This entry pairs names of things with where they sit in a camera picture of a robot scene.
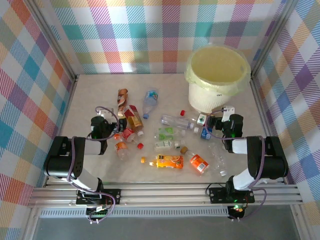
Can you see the red bottle cap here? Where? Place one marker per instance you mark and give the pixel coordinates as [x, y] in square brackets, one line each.
[183, 112]

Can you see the aluminium frame post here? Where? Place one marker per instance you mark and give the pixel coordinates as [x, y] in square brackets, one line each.
[273, 37]
[56, 42]

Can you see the large clear plastic bottle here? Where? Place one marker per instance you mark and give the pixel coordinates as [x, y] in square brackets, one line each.
[175, 121]

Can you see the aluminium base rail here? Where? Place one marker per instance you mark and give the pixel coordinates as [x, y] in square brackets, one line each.
[162, 193]

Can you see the brown label plastic bottle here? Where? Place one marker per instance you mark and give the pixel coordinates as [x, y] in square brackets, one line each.
[122, 98]

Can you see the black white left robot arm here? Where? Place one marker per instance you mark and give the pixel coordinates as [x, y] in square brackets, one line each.
[92, 146]

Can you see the cream ribbed plastic bin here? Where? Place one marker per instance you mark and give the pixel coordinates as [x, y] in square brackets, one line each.
[207, 97]

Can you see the yellow orange juice bottle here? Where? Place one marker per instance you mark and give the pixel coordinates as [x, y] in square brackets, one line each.
[167, 162]

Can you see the orange label brown cap bottle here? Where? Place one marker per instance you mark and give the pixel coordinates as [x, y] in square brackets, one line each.
[198, 162]

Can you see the green label clear bottle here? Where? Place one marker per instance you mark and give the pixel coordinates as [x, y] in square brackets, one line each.
[166, 136]

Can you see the blue white small carton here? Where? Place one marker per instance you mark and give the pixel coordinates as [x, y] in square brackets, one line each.
[205, 135]

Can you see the clear bottle white cap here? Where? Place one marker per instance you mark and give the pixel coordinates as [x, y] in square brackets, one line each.
[217, 160]

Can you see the white green label bottle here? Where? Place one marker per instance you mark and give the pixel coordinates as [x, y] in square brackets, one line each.
[162, 145]

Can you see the red white label water bottle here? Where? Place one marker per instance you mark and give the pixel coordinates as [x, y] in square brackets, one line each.
[200, 119]

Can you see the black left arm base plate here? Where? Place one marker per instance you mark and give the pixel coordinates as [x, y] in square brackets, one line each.
[113, 196]

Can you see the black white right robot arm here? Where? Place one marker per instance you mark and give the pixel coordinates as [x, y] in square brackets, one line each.
[240, 146]

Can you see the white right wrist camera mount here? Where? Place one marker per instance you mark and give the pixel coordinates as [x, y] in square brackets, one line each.
[228, 111]

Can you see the aluminium side rail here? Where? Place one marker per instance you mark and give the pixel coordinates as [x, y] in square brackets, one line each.
[263, 112]
[65, 112]

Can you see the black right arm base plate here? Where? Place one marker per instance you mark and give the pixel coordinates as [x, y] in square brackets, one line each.
[216, 195]

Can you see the orange cap clear bottle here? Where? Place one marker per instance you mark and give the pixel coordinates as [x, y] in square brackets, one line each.
[121, 147]

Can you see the clear bottle blue cap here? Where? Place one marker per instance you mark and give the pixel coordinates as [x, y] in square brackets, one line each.
[150, 101]

